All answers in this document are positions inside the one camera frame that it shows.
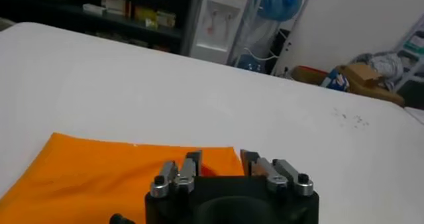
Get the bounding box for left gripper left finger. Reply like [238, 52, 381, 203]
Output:
[150, 149, 203, 199]

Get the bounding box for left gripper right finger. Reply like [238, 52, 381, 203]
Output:
[239, 149, 314, 197]

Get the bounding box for orange t-shirt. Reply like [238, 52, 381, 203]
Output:
[0, 132, 246, 224]

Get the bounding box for grey clothes pile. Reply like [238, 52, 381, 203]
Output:
[350, 50, 405, 87]

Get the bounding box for open cardboard box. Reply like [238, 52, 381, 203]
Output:
[291, 65, 329, 87]

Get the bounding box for blue water jug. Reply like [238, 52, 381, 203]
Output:
[236, 54, 267, 75]
[258, 0, 303, 23]

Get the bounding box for blue and white bag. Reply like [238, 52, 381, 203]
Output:
[320, 67, 350, 92]

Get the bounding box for large cardboard box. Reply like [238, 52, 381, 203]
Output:
[335, 62, 406, 108]

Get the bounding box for white jug rack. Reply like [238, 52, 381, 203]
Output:
[226, 0, 321, 76]

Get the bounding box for white water dispenser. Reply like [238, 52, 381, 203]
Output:
[189, 0, 250, 65]

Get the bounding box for small green box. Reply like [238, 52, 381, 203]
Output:
[144, 17, 158, 31]

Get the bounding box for beige green box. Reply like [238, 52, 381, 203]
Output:
[156, 10, 177, 28]

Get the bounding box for white side table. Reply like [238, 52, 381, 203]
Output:
[403, 105, 424, 125]

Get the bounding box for yellow green box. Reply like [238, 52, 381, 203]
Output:
[133, 6, 158, 23]

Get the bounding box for black shelving unit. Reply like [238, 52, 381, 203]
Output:
[0, 0, 203, 57]

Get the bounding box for white and red box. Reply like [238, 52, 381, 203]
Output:
[105, 0, 132, 17]

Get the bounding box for small flat white box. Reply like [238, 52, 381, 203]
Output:
[82, 3, 107, 16]

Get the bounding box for white storage shelf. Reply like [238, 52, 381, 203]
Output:
[394, 11, 424, 94]

